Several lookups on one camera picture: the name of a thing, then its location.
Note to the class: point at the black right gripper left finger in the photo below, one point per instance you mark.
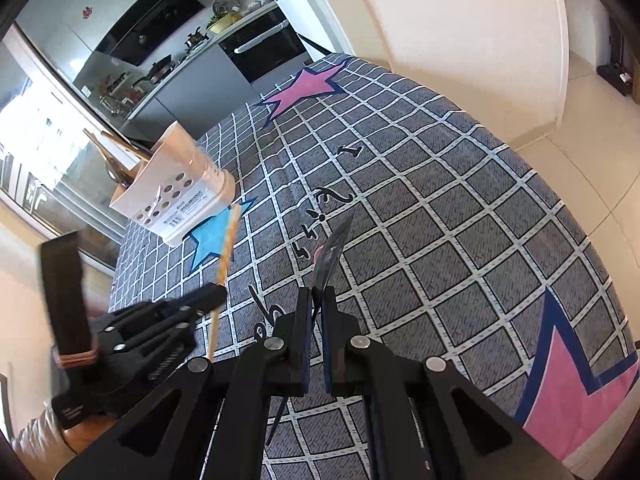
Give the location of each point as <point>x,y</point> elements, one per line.
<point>208,420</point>

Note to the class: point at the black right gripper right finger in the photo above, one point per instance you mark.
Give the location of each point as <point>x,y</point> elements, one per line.
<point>424,420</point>

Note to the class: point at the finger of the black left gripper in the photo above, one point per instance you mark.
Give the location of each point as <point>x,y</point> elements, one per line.
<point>193,304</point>

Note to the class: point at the patterned chopstick pink tip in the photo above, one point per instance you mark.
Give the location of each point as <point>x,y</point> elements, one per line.
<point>222,274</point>

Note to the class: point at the wooden chopstick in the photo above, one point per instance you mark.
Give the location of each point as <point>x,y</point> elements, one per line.
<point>140,153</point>

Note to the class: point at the person left hand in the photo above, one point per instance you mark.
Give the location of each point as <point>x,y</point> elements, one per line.
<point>44,447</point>

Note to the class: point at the white plastic utensil holder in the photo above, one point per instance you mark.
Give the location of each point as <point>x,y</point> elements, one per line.
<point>179,187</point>

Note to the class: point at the glass sliding door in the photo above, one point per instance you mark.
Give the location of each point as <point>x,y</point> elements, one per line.
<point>50,170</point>

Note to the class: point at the grey checkered star tablecloth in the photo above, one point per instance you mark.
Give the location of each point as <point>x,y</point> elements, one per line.
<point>458,249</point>

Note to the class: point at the black wok on stove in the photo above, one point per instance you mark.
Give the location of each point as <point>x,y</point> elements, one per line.
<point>158,71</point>

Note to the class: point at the cooking pot on stove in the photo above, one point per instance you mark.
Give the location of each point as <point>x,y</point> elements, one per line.
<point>194,40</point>

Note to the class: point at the black built-in oven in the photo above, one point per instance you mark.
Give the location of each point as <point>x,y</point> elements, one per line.
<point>263,45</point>

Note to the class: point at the yellow bowl with greens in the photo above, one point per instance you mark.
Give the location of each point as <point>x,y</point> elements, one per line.
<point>218,23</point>

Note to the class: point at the black range hood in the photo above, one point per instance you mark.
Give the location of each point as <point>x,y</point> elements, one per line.
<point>144,27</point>

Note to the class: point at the white refrigerator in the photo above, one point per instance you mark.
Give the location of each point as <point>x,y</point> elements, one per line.
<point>317,26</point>

